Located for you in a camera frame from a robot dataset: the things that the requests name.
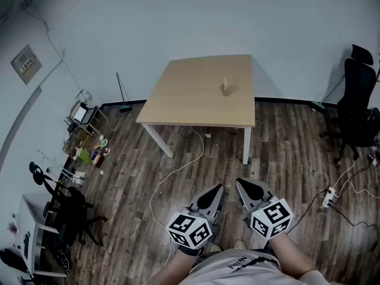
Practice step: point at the person's shoe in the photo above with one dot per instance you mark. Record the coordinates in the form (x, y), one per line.
(239, 244)
(215, 248)

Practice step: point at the white desk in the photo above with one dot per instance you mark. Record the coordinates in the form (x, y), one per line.
(29, 215)

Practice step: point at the green box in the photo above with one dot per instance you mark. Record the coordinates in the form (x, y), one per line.
(84, 156)

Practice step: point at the person's white shirt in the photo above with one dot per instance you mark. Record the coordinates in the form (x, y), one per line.
(246, 272)

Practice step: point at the green bowl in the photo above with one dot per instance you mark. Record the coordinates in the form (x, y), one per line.
(103, 143)

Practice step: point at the black metal rack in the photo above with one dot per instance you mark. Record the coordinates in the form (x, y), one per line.
(92, 114)

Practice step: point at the black headrest office chair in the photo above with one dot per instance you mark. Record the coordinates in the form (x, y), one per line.
(357, 99)

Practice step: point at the white power strip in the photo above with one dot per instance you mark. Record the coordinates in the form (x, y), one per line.
(329, 196)

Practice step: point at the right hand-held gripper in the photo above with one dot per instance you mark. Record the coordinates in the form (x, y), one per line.
(271, 218)

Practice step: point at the person's left forearm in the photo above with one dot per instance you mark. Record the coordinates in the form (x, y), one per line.
(175, 266)

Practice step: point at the person's right forearm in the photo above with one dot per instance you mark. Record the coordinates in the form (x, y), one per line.
(291, 257)

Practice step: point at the grey wall electrical box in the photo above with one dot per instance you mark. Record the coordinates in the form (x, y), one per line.
(26, 65)

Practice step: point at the person's right shoe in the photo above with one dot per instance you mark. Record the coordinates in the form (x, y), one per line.
(239, 244)

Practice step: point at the green broom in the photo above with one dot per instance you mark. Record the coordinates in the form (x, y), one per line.
(318, 104)
(125, 108)

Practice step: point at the black wristband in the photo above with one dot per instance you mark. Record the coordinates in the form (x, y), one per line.
(190, 250)

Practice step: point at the brown box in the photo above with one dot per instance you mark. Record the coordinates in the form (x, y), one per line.
(98, 160)

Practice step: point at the small white screen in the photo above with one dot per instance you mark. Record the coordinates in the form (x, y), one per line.
(79, 116)

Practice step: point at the person's left shoe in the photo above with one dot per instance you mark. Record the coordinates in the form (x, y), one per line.
(215, 248)

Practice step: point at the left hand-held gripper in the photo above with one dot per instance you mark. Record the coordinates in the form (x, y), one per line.
(190, 229)

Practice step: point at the light wooden table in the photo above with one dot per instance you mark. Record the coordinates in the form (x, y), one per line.
(193, 93)

